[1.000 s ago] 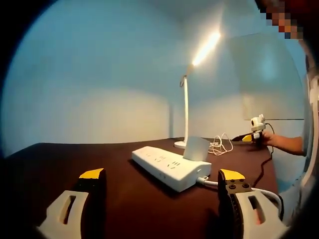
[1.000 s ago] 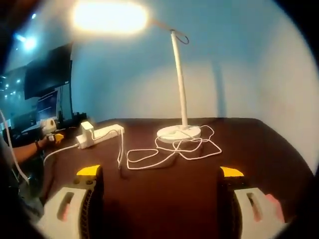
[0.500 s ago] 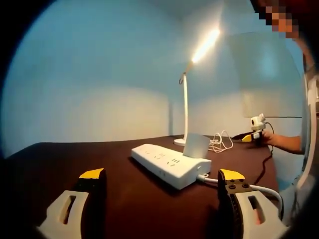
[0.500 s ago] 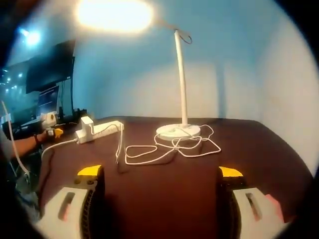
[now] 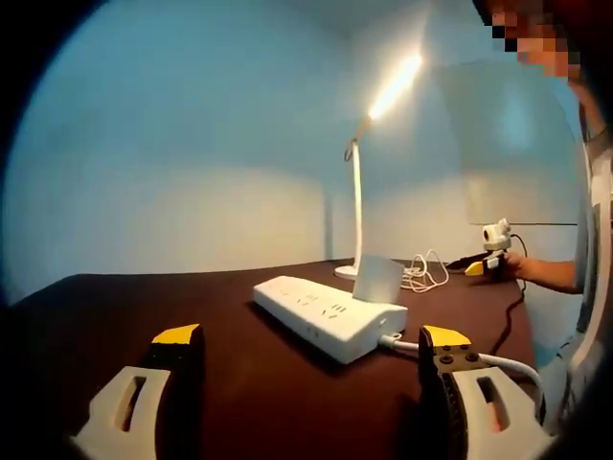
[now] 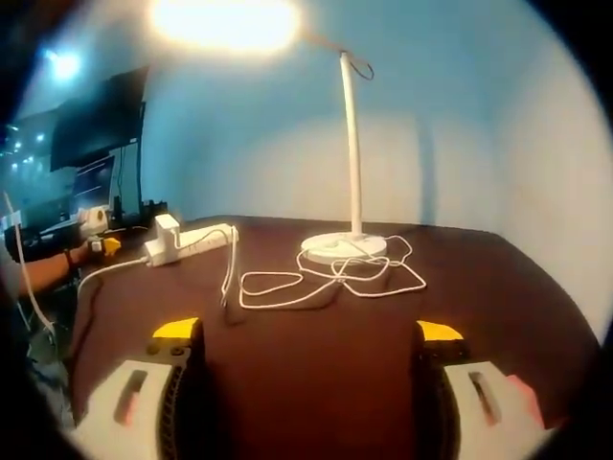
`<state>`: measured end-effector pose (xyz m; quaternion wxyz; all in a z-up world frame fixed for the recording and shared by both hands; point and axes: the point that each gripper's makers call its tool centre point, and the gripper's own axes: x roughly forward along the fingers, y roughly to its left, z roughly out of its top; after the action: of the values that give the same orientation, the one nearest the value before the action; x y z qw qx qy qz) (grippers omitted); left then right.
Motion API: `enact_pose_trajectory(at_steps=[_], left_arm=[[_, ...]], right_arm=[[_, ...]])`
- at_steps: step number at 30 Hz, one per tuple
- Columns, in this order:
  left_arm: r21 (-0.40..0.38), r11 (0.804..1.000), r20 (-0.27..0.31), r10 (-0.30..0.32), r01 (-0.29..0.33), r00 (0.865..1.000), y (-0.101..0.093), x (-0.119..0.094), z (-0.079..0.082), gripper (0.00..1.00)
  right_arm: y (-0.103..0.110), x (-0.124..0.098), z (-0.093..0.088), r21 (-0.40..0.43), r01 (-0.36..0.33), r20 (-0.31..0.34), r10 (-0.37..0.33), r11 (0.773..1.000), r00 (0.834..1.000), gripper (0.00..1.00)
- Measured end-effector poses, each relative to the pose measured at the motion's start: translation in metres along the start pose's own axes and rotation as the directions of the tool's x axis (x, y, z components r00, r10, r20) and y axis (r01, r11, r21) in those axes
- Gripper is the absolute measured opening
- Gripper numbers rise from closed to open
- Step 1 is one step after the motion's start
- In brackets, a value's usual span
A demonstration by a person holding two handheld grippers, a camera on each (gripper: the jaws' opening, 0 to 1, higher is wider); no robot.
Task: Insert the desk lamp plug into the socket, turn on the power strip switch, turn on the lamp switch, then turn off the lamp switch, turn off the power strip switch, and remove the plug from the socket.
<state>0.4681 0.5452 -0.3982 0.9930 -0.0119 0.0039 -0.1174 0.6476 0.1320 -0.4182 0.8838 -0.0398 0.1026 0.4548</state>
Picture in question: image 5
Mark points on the white desk lamp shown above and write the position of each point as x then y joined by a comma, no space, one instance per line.
356,201

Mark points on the white power strip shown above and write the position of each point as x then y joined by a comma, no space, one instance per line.
311,316

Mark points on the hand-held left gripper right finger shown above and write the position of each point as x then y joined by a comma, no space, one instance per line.
517,407

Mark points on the white desk lamp plug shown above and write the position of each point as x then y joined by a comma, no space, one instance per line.
378,280

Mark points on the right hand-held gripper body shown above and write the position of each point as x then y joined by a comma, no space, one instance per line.
498,237

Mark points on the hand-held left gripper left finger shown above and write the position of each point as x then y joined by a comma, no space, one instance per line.
105,412

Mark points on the person's right hand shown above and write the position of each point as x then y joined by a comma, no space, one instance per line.
515,266

